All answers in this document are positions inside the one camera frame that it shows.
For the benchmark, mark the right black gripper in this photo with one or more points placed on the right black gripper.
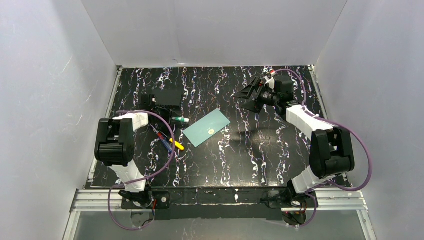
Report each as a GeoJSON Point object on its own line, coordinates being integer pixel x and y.
{"type": "Point", "coordinates": [257, 94]}

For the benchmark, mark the teal paper envelope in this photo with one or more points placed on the teal paper envelope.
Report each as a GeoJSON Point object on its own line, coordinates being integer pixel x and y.
{"type": "Point", "coordinates": [205, 128]}

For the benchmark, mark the green white marker pen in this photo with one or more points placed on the green white marker pen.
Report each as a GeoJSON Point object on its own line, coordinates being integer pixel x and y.
{"type": "Point", "coordinates": [181, 119]}

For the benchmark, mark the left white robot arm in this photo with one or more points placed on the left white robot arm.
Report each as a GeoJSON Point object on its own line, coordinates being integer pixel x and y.
{"type": "Point", "coordinates": [115, 148]}

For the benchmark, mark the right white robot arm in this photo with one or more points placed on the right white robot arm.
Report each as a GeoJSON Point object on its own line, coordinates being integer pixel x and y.
{"type": "Point", "coordinates": [331, 151]}

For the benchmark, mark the black foam block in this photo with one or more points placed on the black foam block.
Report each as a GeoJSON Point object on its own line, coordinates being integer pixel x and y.
{"type": "Point", "coordinates": [171, 98]}

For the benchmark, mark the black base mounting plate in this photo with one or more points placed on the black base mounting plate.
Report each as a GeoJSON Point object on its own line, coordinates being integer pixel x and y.
{"type": "Point", "coordinates": [174, 203]}

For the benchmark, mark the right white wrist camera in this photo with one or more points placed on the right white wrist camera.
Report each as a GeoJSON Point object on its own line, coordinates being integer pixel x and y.
{"type": "Point", "coordinates": [268, 79]}

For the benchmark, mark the yellow handled screwdriver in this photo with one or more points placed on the yellow handled screwdriver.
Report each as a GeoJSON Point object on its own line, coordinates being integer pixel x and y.
{"type": "Point", "coordinates": [177, 144]}

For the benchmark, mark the aluminium frame rail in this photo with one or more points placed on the aluminium frame rail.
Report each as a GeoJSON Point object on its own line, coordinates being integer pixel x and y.
{"type": "Point", "coordinates": [327, 199]}

